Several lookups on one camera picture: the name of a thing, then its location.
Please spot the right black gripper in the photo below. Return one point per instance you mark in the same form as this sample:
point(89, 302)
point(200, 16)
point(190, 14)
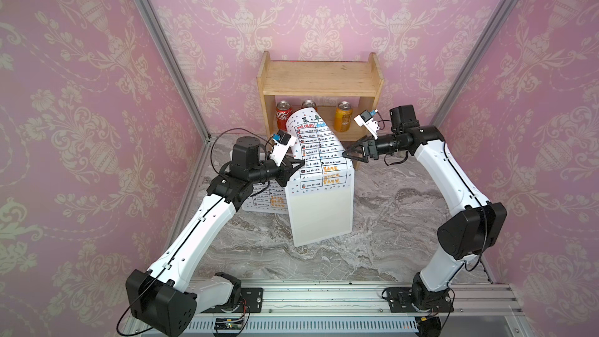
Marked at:
point(370, 148)

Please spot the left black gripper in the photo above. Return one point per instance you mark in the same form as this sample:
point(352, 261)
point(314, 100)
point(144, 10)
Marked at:
point(286, 168)

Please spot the paper menu sheet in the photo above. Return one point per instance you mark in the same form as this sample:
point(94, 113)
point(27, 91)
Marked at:
point(272, 199)
point(324, 168)

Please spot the white rack board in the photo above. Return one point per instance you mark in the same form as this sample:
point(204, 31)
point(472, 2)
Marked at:
point(248, 207)
point(320, 207)

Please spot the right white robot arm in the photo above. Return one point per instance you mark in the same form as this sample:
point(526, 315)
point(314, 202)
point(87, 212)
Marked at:
point(475, 222)

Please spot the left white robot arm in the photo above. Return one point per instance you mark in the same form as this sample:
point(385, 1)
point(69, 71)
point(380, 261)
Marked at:
point(159, 296)

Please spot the orange soda can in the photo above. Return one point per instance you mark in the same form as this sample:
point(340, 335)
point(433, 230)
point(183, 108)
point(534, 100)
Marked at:
point(343, 116)

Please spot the red cola can left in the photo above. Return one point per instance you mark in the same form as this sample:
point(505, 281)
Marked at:
point(283, 111)

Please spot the red cola can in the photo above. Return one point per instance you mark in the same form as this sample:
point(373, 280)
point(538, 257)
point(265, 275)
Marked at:
point(309, 104)
point(283, 111)

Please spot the red cola can middle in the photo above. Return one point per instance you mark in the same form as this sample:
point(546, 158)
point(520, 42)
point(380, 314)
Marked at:
point(309, 104)

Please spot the wooden two-tier shelf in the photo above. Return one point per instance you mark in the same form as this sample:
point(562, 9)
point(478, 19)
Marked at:
point(342, 80)

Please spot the small green circuit board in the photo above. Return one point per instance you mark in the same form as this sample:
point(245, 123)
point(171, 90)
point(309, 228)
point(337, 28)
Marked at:
point(229, 324)

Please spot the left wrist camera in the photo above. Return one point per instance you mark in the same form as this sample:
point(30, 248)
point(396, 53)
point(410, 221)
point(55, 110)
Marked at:
point(283, 141)

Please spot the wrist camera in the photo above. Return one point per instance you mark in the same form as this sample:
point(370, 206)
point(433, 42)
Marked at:
point(283, 141)
point(368, 120)

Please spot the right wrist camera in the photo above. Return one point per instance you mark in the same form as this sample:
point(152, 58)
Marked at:
point(368, 120)

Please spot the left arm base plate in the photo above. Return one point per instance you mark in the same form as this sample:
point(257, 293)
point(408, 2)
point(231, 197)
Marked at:
point(250, 300)

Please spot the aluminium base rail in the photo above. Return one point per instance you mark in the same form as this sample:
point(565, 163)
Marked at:
point(357, 308)

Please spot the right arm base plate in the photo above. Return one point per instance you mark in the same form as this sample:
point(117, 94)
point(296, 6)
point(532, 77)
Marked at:
point(402, 300)

